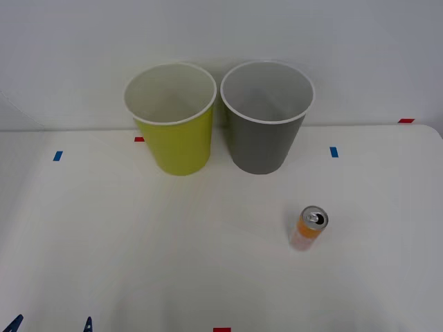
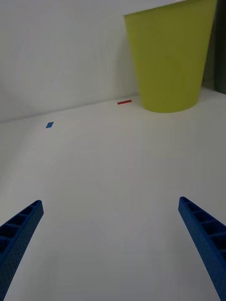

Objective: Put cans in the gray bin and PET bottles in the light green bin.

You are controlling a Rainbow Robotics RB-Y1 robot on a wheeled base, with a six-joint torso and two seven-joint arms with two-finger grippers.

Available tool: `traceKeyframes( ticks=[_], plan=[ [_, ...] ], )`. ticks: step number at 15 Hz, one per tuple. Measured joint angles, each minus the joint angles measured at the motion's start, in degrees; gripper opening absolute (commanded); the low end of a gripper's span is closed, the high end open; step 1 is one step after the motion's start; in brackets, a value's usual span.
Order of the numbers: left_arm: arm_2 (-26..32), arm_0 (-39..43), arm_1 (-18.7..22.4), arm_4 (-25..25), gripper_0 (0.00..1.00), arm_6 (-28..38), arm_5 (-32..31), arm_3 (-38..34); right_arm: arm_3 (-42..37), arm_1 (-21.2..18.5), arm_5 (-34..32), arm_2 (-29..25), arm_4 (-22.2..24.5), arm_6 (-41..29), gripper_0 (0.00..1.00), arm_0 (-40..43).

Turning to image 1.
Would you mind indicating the grey plastic waste bin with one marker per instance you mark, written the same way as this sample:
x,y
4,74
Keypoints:
x,y
264,145

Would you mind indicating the orange drink can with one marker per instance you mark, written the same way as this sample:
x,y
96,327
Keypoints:
x,y
304,235

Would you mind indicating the yellow-green plastic waste bin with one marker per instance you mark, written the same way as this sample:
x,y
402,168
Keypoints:
x,y
180,145

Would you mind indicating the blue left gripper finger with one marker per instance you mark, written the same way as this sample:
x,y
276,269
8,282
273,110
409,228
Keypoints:
x,y
88,326
14,325

